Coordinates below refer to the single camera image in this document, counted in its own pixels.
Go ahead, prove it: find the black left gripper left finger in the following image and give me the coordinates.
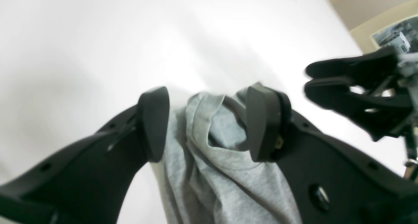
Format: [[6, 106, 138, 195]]
[[0, 87, 170, 224]]

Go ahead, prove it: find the grey T-shirt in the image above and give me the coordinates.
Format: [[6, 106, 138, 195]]
[[153, 88, 302, 224]]

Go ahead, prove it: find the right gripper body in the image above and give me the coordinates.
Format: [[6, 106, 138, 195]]
[[385, 31, 417, 182]]

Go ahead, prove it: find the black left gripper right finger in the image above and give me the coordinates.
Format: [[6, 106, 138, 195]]
[[246, 86, 417, 224]]

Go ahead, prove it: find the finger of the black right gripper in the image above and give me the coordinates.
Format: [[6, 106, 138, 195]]
[[305, 46, 399, 89], [304, 79, 396, 142]]

